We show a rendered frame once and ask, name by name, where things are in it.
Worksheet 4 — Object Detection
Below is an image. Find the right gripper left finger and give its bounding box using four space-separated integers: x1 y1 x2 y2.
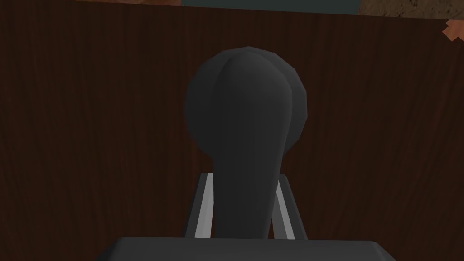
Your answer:
184 172 215 239

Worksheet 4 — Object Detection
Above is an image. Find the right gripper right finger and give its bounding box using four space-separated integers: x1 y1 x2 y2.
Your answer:
268 174 308 241

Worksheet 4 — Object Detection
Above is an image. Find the black door handle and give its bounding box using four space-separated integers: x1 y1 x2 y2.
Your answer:
184 46 308 240

